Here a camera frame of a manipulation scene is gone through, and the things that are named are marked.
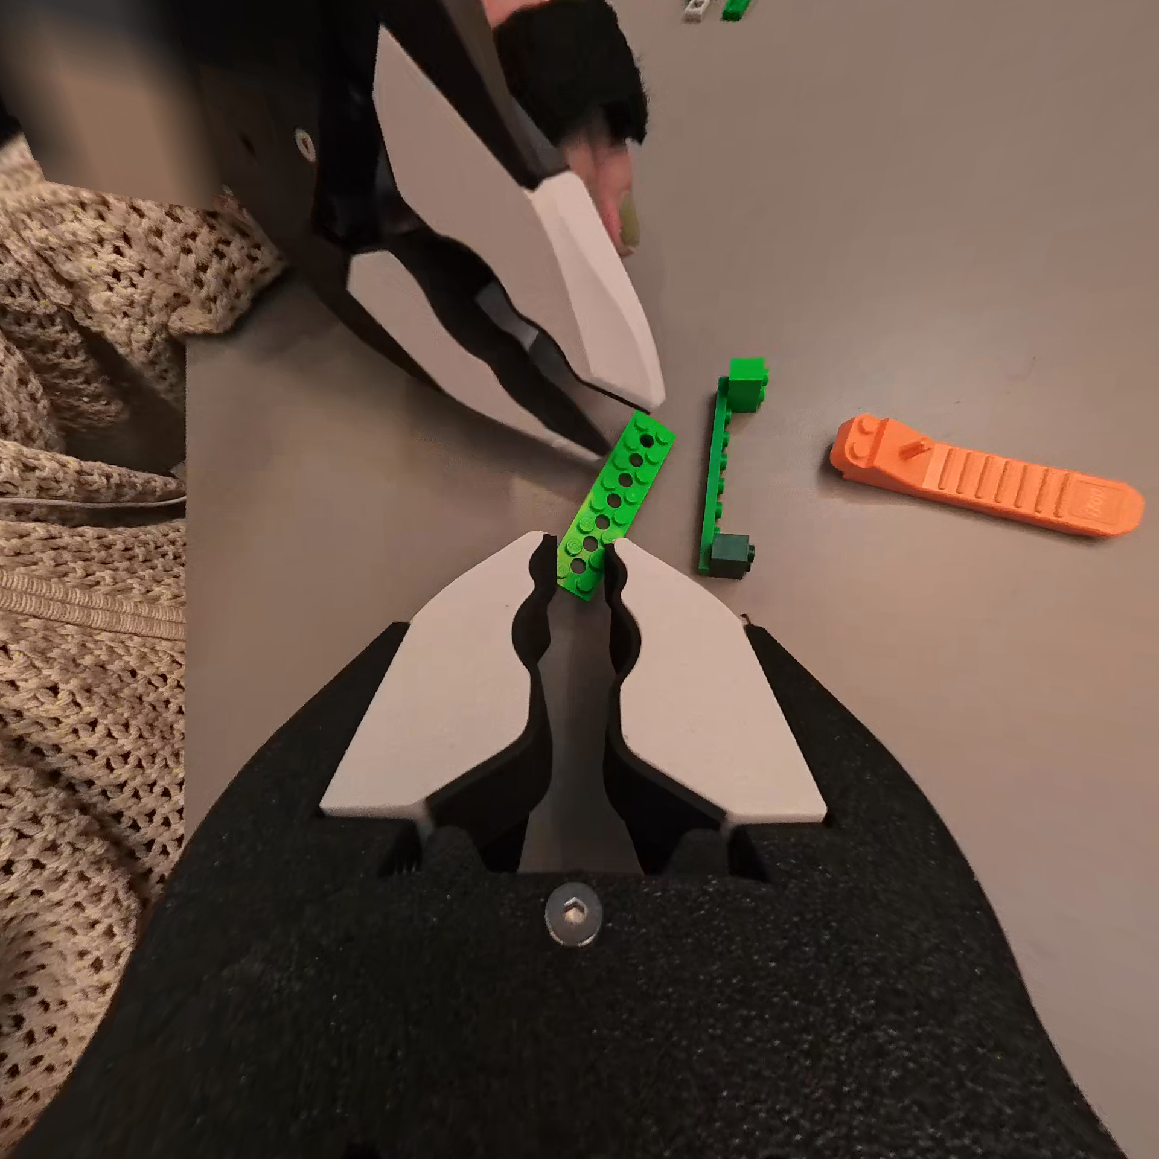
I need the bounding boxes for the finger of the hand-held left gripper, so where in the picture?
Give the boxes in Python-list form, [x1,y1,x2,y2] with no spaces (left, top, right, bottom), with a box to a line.
[347,250,616,464]
[374,25,668,412]

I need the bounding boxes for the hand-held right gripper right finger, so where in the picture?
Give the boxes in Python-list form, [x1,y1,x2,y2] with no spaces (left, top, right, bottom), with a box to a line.
[603,537,831,877]

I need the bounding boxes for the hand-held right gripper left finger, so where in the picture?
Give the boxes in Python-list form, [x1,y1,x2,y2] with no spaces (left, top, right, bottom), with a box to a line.
[319,532,556,875]

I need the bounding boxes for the bright green lego plate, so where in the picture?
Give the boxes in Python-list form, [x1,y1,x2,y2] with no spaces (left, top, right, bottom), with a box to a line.
[556,410,679,603]

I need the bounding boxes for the long green lego assembly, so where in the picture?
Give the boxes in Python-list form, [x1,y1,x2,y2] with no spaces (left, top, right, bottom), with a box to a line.
[697,356,773,581]

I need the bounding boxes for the person's left hand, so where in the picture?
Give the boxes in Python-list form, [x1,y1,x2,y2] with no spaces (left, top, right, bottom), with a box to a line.
[481,0,650,261]

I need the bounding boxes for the orange brick separator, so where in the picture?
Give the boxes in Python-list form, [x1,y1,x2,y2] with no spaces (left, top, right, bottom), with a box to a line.
[828,414,1147,540]

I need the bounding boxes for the beige knit sweater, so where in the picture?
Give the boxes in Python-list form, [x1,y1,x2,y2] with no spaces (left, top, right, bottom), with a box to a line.
[0,136,292,1154]

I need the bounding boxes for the thin white cord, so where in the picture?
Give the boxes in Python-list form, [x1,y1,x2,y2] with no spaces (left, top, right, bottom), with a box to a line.
[0,488,188,517]

